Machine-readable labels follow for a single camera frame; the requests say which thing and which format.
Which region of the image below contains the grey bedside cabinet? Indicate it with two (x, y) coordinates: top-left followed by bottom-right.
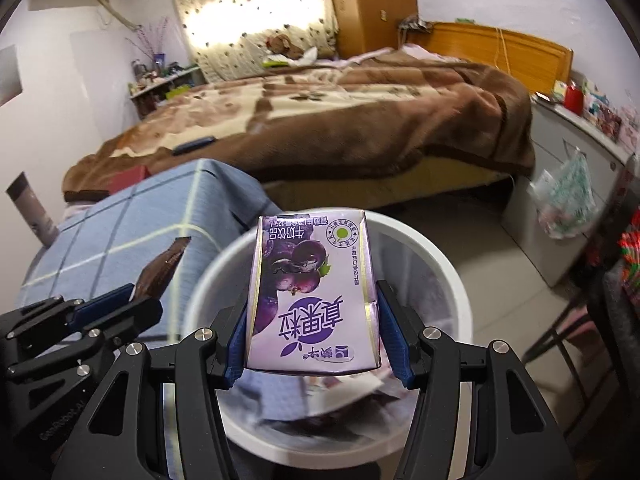
(501, 94), (636, 288)

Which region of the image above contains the blue checked tablecloth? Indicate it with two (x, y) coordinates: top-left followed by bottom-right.
(20, 158), (283, 361)

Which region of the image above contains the red jar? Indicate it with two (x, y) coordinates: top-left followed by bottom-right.
(564, 82), (585, 116)

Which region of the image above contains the square wall mirror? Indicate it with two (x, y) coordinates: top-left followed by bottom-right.
(0, 45), (23, 108)

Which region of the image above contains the brown patterned blanket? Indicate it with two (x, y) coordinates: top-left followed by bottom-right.
(62, 47), (537, 203)

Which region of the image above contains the red notebook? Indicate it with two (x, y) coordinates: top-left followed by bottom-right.
(106, 166), (152, 195)

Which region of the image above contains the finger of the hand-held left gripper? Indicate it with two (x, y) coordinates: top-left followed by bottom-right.
(0, 284), (137, 349)
(7, 296), (163, 382)

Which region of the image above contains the grey thermos flask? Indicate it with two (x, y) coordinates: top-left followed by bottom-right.
(6, 171), (59, 249)

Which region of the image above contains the wooden bed headboard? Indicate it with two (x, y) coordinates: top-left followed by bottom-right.
(410, 21), (575, 96)

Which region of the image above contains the purple drink carton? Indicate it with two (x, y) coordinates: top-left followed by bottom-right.
(242, 207), (385, 378)

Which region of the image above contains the wooden wardrobe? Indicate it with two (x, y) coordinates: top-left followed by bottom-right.
(324, 0), (421, 58)

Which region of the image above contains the white wrapped pipe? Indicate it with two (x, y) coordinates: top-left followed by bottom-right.
(90, 0), (141, 28)

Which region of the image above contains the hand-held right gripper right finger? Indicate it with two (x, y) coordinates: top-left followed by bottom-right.
(375, 280), (571, 480)

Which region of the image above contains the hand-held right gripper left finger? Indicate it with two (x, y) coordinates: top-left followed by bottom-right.
(64, 305), (249, 480)

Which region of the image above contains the printed plastic bag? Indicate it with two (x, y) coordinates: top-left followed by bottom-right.
(529, 147), (598, 240)

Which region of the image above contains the pile of colourful packets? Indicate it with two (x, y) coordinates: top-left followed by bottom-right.
(582, 77), (640, 153)

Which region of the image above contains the vase with purple branches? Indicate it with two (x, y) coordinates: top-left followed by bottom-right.
(125, 17), (171, 73)

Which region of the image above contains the white trash bin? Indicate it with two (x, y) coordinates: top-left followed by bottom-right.
(184, 208), (473, 461)

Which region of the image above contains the colourful woven cloth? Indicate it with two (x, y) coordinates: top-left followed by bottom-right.
(619, 227), (640, 306)

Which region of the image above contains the brown teddy bear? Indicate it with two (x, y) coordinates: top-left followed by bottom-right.
(265, 34), (305, 61)

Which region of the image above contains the brown snack wrapper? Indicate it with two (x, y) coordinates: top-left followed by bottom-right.
(134, 236), (193, 306)

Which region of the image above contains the black remote control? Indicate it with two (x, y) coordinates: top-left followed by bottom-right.
(171, 135), (219, 156)

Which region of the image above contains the cluttered side desk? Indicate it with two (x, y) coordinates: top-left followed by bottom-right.
(129, 64), (206, 116)

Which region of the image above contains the black chair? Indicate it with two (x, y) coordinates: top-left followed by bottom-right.
(522, 265), (640, 480)

